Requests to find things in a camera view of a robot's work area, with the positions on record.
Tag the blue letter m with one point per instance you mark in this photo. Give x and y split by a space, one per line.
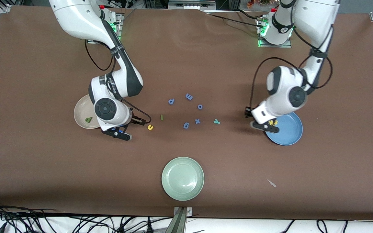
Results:
189 96

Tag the brown table cover sheet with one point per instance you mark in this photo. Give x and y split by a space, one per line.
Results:
186 64

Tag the blue letter p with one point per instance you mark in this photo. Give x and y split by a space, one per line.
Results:
171 101

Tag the aluminium frame bar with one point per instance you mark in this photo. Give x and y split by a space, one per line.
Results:
189 5

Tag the beige brown plate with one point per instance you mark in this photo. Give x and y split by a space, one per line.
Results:
81 113

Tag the small grey tape scrap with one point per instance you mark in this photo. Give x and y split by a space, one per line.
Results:
271 183

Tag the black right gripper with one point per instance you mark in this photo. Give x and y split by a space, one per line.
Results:
137 120

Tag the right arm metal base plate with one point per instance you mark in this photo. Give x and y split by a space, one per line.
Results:
119 18

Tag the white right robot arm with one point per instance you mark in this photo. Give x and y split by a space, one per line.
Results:
115 84

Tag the teal letter y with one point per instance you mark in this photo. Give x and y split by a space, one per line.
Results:
217 121

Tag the small orange object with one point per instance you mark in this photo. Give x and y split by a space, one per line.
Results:
251 3

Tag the blue letter g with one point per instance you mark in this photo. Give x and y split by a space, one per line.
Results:
186 125

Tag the green letter d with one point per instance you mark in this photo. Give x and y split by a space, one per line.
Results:
88 120

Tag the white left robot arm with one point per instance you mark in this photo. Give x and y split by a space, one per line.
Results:
283 87

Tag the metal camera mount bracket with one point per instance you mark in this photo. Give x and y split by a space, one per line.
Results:
180 223

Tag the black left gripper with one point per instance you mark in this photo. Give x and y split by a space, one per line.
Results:
248 112

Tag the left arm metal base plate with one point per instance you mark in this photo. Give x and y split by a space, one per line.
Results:
287 44

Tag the blue plate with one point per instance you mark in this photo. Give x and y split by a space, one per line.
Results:
288 131

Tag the pale green plate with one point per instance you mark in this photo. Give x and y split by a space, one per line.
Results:
182 178

